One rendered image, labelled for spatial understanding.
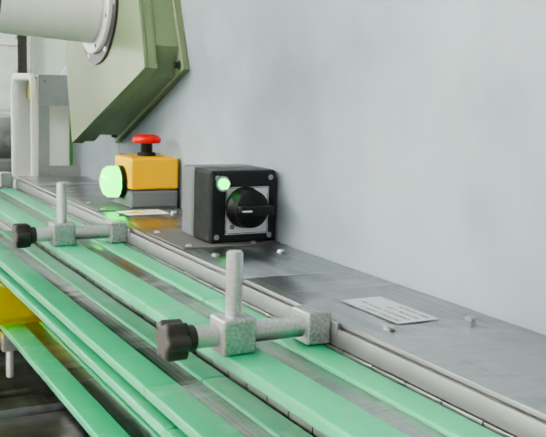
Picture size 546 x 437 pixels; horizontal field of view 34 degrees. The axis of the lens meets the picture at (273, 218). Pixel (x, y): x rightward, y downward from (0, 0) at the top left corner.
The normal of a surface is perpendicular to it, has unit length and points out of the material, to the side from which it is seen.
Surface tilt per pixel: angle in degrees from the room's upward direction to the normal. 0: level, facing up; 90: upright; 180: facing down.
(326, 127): 0
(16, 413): 90
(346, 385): 90
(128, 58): 4
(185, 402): 90
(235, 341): 90
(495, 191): 0
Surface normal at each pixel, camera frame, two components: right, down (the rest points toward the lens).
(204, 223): -0.88, 0.04
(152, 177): 0.47, 0.14
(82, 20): 0.42, 0.55
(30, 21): 0.35, 0.72
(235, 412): 0.03, -0.99
